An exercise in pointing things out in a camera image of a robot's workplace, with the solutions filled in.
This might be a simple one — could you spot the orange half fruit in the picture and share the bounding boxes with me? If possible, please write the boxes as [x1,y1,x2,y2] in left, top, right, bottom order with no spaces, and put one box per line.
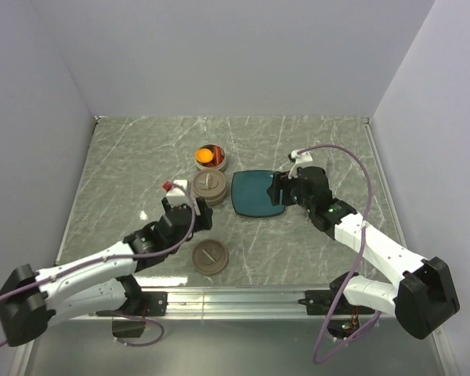
[195,148,214,164]

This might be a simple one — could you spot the teal square plate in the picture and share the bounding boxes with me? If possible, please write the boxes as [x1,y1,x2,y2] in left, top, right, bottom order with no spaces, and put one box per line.
[230,170,285,218]

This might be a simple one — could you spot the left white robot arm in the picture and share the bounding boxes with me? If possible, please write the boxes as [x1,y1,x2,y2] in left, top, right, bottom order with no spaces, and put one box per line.
[0,198,212,347]

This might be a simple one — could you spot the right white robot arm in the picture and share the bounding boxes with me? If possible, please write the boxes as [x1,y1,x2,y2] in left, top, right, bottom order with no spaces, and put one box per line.
[267,167,460,339]

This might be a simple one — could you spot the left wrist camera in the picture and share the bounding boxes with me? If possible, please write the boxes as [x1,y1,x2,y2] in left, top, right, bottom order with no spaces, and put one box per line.
[163,179,191,208]

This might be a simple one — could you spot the purple cable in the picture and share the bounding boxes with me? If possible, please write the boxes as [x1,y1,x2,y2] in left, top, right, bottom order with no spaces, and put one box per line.
[291,144,381,364]
[0,183,201,352]

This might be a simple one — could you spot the far metal round container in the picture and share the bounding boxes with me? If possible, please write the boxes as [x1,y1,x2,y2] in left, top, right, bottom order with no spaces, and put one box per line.
[194,144,228,172]

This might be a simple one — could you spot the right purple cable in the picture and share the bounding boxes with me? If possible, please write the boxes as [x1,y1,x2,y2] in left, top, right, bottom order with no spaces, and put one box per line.
[291,144,381,364]

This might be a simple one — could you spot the brown lid with curl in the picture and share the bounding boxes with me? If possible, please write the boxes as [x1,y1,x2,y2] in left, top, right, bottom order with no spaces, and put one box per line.
[192,169,226,201]

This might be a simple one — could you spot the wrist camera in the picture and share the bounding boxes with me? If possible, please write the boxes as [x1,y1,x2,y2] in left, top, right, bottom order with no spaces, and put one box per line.
[163,179,191,208]
[287,150,313,179]

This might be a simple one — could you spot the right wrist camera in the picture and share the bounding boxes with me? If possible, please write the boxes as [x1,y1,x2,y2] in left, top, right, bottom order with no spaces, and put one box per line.
[287,150,313,179]

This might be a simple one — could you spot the near metal round container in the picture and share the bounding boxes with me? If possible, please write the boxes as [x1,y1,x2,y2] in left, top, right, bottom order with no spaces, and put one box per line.
[197,194,226,208]

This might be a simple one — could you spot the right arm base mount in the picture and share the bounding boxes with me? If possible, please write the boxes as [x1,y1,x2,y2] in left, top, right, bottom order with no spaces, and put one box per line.
[298,290,374,316]

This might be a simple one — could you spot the metal round container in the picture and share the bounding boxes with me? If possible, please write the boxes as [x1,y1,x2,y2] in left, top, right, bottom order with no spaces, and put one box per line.
[194,144,228,172]
[197,194,226,208]

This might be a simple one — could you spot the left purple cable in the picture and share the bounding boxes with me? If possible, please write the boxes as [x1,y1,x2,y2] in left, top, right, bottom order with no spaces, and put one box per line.
[0,183,201,352]

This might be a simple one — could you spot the brown lid with bar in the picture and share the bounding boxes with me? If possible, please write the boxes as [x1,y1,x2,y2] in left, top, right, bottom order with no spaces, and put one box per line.
[192,239,229,276]

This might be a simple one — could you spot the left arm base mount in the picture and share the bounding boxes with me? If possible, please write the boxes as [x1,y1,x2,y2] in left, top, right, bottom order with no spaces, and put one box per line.
[110,291,168,347]

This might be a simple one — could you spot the aluminium front rail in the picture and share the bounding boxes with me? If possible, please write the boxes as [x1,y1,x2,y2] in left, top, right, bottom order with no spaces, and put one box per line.
[27,284,442,320]

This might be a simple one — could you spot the red sausage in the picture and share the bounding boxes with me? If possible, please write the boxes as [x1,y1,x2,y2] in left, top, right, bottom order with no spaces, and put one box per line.
[213,145,224,166]

